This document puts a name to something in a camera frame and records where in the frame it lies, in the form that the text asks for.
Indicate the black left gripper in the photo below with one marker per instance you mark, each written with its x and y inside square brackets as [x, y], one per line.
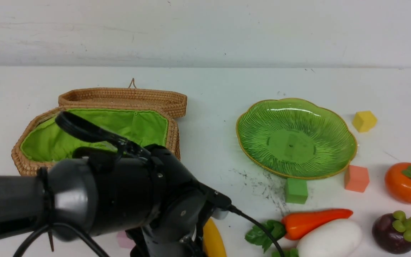
[178, 229]

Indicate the yellow toy banana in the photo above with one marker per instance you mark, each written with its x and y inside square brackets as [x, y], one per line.
[212, 241]

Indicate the white toy radish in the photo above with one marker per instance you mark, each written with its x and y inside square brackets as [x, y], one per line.
[337, 238]

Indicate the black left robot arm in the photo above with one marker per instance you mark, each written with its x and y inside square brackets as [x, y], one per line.
[153, 197]

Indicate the pink foam cube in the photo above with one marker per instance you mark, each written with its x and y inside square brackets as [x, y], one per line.
[124, 240]

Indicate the orange toy carrot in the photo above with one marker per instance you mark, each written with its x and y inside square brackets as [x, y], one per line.
[309, 221]

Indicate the green foam cube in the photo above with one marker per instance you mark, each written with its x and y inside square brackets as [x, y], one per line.
[295, 191]

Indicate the woven rattan basket lid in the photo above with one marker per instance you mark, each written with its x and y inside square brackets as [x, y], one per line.
[170, 102]

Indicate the green glass leaf plate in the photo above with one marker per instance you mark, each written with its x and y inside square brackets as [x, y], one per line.
[294, 138]

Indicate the woven rattan basket green lining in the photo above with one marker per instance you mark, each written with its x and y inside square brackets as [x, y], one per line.
[43, 143]

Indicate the orange foam cube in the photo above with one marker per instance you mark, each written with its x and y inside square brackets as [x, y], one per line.
[356, 178]

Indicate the yellow foam cube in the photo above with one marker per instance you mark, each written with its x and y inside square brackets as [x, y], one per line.
[364, 121]

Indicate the purple toy mangosteen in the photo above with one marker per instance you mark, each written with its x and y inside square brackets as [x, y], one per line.
[392, 232]

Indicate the orange toy persimmon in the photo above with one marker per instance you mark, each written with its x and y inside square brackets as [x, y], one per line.
[398, 182]

